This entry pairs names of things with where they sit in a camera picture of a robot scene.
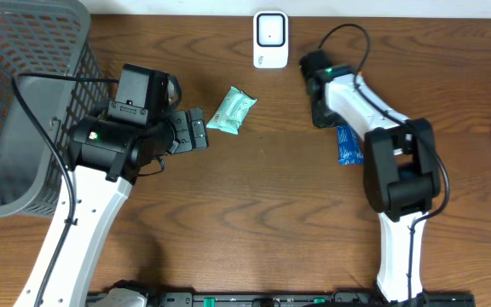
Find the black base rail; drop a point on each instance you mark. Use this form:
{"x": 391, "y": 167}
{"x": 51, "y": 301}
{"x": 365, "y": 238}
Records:
{"x": 271, "y": 299}

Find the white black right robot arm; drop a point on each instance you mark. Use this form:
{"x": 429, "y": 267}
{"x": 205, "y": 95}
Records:
{"x": 400, "y": 175}

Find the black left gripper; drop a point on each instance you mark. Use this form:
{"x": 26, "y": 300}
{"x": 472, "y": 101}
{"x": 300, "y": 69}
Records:
{"x": 184, "y": 130}

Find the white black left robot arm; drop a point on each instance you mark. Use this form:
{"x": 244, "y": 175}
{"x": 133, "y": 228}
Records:
{"x": 107, "y": 157}

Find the mint green wipes pack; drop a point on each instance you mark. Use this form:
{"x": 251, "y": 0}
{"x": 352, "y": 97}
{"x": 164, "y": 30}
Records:
{"x": 232, "y": 111}

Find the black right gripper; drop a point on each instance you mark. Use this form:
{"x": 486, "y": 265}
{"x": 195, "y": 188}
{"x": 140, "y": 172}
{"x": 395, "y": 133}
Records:
{"x": 319, "y": 122}

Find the grey plastic basket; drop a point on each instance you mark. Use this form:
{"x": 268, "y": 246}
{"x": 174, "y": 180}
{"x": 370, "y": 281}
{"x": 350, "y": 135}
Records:
{"x": 44, "y": 52}

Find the white barcode scanner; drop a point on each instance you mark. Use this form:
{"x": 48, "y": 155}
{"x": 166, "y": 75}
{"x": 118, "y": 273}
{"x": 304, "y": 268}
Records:
{"x": 270, "y": 39}

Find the blue Oreo cookie pack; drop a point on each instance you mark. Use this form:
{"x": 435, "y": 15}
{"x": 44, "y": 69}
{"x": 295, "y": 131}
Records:
{"x": 349, "y": 147}

